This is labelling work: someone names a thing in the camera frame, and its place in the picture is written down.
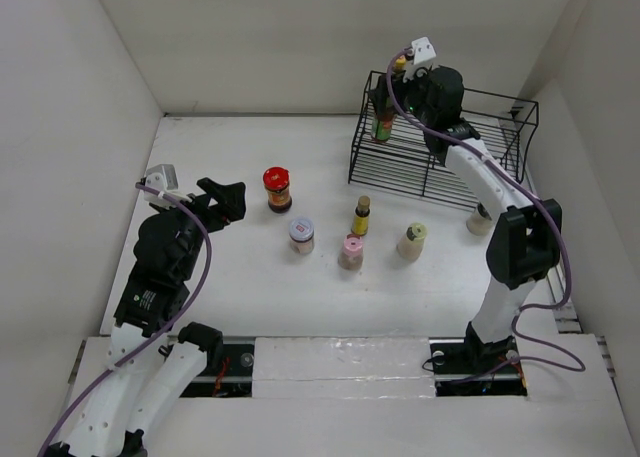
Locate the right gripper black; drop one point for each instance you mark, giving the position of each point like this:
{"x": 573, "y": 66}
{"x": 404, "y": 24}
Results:
{"x": 424, "y": 81}

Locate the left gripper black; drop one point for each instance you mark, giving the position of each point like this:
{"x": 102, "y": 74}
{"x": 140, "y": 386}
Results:
{"x": 229, "y": 196}

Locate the yellow-capped green-label sauce bottle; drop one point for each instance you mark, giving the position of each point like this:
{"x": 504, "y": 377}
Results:
{"x": 382, "y": 126}

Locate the red-lid chili sauce jar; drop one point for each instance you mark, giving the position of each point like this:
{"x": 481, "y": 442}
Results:
{"x": 276, "y": 182}

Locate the white-lid glass jar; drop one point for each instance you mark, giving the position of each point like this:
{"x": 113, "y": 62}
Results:
{"x": 301, "y": 234}

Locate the pale green-lid shaker jar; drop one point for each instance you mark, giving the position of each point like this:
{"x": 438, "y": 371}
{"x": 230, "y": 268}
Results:
{"x": 411, "y": 244}

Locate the black-lid glass grinder jar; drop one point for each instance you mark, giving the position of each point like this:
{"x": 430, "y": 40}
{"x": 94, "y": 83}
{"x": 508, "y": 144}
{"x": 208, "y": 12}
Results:
{"x": 480, "y": 222}

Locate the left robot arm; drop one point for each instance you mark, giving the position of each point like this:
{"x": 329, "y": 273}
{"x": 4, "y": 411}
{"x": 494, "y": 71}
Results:
{"x": 143, "y": 375}

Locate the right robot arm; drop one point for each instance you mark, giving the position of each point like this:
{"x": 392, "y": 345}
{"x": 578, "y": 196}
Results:
{"x": 524, "y": 243}

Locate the small brown-cap yellow bottle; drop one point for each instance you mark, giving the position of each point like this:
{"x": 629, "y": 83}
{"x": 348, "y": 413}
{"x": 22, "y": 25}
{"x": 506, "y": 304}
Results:
{"x": 360, "y": 222}

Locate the pink-lid spice jar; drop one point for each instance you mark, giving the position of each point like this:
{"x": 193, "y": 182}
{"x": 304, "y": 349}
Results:
{"x": 351, "y": 256}

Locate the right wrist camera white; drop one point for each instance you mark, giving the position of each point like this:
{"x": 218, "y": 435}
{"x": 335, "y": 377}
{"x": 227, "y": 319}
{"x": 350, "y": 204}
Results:
{"x": 420, "y": 53}

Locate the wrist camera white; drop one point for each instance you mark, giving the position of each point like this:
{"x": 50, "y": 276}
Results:
{"x": 420, "y": 53}
{"x": 162, "y": 180}

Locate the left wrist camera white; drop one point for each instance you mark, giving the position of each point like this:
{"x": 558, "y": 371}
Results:
{"x": 162, "y": 180}

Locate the black wire rack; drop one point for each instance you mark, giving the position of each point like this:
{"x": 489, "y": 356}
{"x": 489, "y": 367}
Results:
{"x": 403, "y": 163}

